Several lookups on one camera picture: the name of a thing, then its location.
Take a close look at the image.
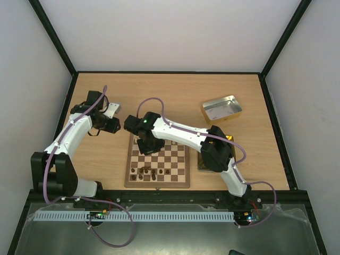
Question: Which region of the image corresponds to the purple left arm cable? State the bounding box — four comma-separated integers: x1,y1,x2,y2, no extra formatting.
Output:
44,84,135,248

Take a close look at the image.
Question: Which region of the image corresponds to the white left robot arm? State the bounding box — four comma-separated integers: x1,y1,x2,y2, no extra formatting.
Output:
31,91,121,203

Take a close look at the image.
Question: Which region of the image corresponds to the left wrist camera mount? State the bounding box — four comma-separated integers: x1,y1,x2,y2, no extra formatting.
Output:
104,103,121,118

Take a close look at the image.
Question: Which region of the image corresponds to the wooden chessboard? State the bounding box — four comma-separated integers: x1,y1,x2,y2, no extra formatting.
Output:
124,134,190,189

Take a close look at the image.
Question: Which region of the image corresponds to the silver tin lid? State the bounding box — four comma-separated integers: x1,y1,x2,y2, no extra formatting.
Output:
201,95,242,125

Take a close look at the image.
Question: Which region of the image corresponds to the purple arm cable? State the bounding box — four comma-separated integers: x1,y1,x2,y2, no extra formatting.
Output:
137,97,277,229
44,84,135,248

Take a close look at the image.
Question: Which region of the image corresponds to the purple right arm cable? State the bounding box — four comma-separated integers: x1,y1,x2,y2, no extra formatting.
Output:
137,97,277,229

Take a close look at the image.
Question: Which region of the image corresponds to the white slotted cable duct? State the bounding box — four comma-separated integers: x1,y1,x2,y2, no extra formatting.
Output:
31,211,234,223

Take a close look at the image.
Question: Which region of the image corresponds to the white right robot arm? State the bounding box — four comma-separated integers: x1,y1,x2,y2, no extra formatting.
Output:
124,112,251,208

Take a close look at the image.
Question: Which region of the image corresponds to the gold tin tray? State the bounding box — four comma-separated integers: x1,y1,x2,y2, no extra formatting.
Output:
197,138,235,173

